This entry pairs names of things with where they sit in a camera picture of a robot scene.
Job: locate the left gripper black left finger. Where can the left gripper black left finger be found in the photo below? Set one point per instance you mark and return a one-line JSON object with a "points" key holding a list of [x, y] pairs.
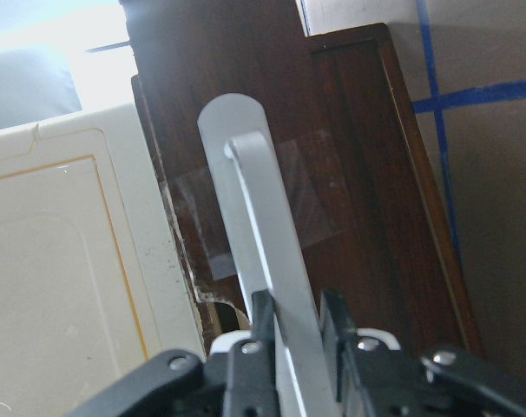
{"points": [[262, 317]]}

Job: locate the cream white cabinet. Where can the cream white cabinet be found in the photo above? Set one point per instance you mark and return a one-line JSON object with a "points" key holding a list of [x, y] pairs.
{"points": [[90, 282]]}

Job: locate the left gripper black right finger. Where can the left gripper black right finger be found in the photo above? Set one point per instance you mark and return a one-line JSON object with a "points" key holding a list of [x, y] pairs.
{"points": [[336, 323]]}

